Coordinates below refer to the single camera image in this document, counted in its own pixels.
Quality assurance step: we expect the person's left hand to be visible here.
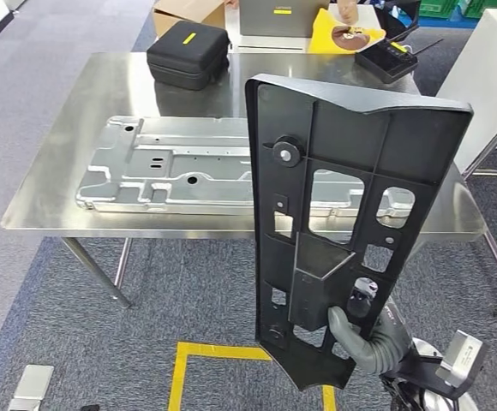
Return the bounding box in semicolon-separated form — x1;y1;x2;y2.
337;0;359;25

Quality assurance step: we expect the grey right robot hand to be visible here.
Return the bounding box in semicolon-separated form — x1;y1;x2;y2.
328;277;414;376

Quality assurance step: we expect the black plastic panel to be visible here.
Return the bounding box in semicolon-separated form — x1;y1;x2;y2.
245;74;474;392

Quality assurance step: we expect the stainless steel workbench table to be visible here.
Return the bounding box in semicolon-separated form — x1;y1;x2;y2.
0;51;488;310

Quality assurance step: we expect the brown round disc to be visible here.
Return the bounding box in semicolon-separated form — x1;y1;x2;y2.
331;25;370;52

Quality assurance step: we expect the black chair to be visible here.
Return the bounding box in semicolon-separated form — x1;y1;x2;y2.
375;0;421;42

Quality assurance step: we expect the black handheld controller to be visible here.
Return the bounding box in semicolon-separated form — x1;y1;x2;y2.
355;38;419;85

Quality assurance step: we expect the grey laptop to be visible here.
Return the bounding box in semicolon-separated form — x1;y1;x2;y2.
239;0;331;39

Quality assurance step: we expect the white desk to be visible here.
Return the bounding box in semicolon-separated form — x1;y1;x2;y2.
224;3;382;55

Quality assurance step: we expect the green plastic crate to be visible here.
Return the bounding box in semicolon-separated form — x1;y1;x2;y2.
463;0;497;18
418;0;460;19

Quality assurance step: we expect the blue pallet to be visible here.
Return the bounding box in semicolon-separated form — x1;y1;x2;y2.
418;14;467;29

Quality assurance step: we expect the white partition board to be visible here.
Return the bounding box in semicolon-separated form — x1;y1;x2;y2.
436;8;497;174

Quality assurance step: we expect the black zip case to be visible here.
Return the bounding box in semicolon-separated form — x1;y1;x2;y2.
147;21;231;92

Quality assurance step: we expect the brown cardboard box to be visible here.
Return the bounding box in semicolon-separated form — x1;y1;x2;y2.
151;0;227;39

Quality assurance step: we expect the stainless steel side table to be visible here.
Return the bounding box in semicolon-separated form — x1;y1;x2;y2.
463;104;497;322

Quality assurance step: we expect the yellow floor tape outline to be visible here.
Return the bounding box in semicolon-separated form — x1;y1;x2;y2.
168;341;337;411

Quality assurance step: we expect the large stamped metal plate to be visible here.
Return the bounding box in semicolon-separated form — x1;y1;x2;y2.
75;116;417;231

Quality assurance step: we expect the silver floor socket plate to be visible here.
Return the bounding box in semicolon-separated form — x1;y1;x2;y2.
7;364;55;411

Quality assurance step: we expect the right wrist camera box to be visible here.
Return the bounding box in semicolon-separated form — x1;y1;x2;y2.
436;330;489;390

